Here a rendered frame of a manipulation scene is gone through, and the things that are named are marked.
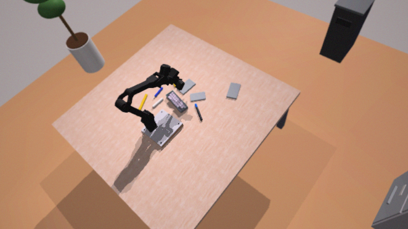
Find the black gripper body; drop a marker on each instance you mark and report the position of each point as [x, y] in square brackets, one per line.
[179, 83]

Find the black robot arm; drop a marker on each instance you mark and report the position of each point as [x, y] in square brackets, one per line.
[147, 118]

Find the grey keyboard with white letter keys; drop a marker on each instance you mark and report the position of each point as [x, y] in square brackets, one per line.
[176, 101]

